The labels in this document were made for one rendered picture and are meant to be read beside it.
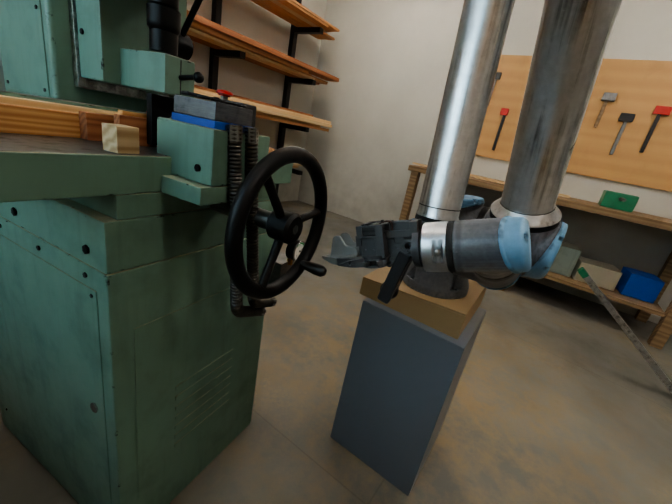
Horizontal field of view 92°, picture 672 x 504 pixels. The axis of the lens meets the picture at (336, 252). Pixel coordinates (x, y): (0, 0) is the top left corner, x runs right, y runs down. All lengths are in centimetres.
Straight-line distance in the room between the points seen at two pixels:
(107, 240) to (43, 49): 47
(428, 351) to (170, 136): 77
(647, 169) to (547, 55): 296
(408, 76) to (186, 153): 362
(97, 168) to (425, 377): 86
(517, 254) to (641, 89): 321
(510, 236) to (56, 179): 63
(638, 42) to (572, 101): 304
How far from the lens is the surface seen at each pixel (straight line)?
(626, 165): 365
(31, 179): 56
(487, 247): 56
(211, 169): 57
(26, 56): 102
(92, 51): 90
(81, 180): 58
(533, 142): 79
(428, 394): 101
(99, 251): 64
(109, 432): 87
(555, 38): 76
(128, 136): 62
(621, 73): 373
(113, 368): 74
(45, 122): 72
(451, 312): 91
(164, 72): 78
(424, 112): 394
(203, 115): 60
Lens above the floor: 99
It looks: 19 degrees down
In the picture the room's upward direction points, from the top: 11 degrees clockwise
